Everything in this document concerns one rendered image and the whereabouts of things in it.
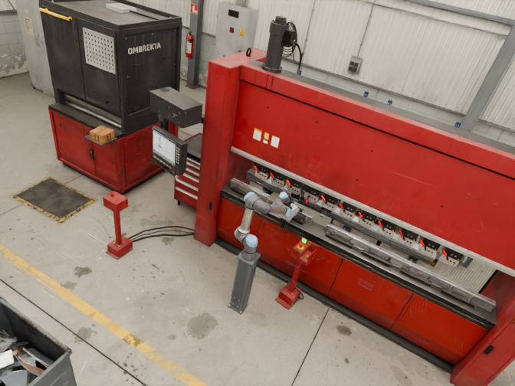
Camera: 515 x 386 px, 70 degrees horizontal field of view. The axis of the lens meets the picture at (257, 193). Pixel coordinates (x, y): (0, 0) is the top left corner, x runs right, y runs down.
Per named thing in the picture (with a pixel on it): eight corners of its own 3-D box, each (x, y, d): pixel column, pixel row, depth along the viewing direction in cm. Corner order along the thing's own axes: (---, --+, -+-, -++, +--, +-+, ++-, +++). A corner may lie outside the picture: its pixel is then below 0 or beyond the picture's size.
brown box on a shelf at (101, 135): (83, 137, 447) (82, 128, 440) (100, 130, 467) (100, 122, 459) (101, 145, 438) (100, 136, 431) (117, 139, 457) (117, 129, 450)
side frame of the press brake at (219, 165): (193, 239, 475) (208, 60, 343) (229, 208, 539) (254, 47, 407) (208, 247, 467) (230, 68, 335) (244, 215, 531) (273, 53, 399)
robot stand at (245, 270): (241, 315, 394) (251, 265, 349) (227, 306, 399) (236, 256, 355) (249, 303, 407) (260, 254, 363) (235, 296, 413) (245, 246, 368)
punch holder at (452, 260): (438, 260, 338) (446, 246, 328) (439, 254, 344) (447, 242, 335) (454, 267, 333) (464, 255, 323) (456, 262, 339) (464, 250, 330)
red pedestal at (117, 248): (105, 252, 433) (99, 196, 386) (121, 240, 452) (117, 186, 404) (117, 260, 427) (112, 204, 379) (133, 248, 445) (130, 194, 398)
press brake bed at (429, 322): (214, 243, 475) (220, 192, 427) (223, 234, 490) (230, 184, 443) (450, 374, 376) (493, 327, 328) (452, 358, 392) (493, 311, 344)
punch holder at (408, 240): (396, 240, 351) (402, 227, 341) (398, 236, 357) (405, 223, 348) (411, 247, 346) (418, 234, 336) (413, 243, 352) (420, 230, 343)
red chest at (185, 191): (172, 205, 523) (175, 144, 465) (195, 190, 561) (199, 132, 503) (201, 220, 506) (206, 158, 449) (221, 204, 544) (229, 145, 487)
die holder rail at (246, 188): (230, 186, 432) (231, 179, 426) (232, 184, 436) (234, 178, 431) (266, 204, 415) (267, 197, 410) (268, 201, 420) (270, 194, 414)
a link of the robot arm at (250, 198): (241, 246, 352) (254, 200, 324) (231, 237, 360) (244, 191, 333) (250, 243, 360) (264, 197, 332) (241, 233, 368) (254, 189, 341)
